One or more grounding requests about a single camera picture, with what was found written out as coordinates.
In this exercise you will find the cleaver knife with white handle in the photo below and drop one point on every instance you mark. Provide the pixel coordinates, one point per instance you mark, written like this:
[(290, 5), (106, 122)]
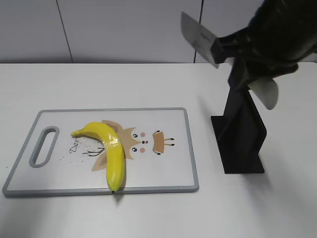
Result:
[(201, 39)]

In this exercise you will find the black knife stand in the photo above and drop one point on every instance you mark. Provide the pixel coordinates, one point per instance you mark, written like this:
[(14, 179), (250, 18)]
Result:
[(240, 133)]

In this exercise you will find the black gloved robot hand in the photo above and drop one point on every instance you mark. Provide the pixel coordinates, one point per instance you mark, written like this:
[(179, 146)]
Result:
[(279, 35)]

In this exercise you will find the white grey-rimmed cutting board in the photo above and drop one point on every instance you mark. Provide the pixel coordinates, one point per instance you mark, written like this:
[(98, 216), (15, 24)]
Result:
[(157, 144)]

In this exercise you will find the yellow plastic banana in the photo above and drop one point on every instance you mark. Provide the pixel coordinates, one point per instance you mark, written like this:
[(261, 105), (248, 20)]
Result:
[(113, 159)]

